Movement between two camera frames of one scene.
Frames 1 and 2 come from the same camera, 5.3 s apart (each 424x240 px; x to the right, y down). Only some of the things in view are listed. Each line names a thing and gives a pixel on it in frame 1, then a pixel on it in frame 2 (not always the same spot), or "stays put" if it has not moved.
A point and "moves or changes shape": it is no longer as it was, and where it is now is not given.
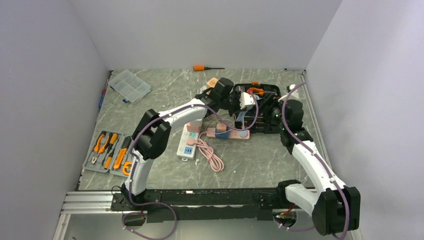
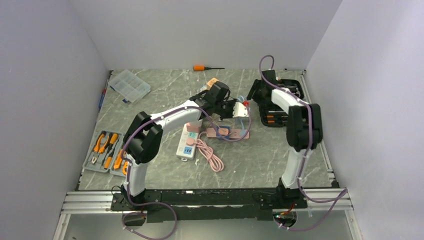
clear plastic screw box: [129, 86] stays put
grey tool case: [110, 152] stays put
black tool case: [258, 119] moves or changes shape
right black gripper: [281, 103] -> [253, 94]
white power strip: [187, 145] stays put
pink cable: [216, 164] stays put
